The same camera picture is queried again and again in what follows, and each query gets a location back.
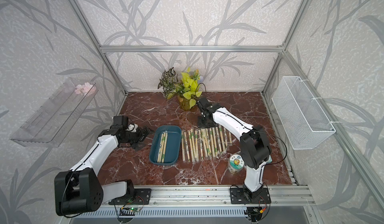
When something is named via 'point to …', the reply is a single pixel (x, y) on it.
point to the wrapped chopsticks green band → (158, 160)
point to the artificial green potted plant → (185, 87)
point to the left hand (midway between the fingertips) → (151, 135)
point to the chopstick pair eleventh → (230, 138)
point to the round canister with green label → (236, 164)
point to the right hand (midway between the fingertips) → (201, 124)
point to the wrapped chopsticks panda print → (163, 146)
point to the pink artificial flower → (86, 89)
